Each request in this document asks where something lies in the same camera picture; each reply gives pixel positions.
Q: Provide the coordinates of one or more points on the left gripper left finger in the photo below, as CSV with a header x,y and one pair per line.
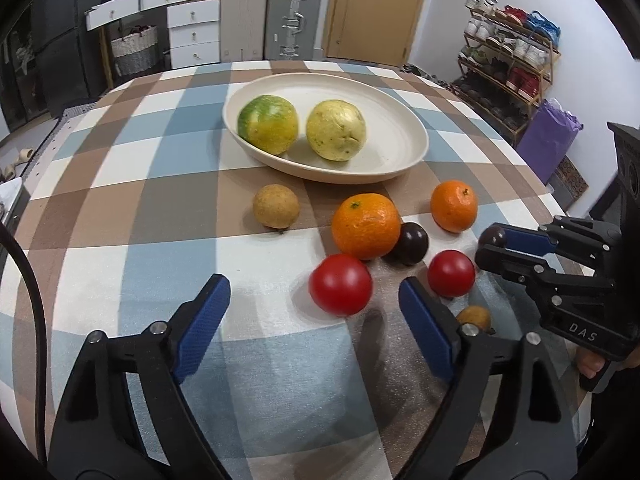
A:
x,y
95,434

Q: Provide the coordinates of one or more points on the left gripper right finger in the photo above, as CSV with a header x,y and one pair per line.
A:
x,y
530,435

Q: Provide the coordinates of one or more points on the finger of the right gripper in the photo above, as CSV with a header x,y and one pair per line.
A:
x,y
527,241
529,271

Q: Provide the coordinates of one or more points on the small brown longan fruit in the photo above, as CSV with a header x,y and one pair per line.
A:
x,y
477,316

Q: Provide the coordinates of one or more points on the small orange tangerine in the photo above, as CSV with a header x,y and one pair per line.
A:
x,y
454,206

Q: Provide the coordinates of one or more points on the red tomato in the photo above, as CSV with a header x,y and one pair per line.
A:
x,y
341,285
451,274

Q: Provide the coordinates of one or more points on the dark purple plum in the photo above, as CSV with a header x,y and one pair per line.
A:
x,y
411,247

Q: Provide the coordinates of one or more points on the large orange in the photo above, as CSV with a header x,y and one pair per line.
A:
x,y
366,226

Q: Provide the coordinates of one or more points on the brown kiwi-like fruit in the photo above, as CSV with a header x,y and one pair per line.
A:
x,y
276,207

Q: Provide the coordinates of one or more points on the person right hand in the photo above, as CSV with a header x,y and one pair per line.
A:
x,y
589,363

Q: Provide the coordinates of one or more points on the purple paper bag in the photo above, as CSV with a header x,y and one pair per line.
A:
x,y
549,135

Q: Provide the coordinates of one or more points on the cream oval plate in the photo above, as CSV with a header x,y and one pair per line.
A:
x,y
396,138

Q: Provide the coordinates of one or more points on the wooden shoe rack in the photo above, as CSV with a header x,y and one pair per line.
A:
x,y
506,64

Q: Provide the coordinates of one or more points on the yellow guava fruit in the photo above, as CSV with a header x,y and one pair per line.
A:
x,y
336,130

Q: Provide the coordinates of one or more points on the checkered tablecloth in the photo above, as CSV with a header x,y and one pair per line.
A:
x,y
134,206

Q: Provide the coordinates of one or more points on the wooden door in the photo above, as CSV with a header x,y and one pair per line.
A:
x,y
372,31

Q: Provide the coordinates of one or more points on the green yellow round fruit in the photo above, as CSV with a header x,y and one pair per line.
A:
x,y
270,123

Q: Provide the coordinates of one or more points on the silver suitcase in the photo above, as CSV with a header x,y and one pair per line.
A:
x,y
291,27

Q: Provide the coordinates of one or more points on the beige suitcase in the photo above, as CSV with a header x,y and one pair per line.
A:
x,y
242,30

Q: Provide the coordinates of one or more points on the black refrigerator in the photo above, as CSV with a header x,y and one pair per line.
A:
x,y
50,61

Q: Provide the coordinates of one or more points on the wicker laundry basket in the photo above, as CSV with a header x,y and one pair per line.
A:
x,y
136,52

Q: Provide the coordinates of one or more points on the white drawer desk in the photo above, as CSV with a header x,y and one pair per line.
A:
x,y
188,31

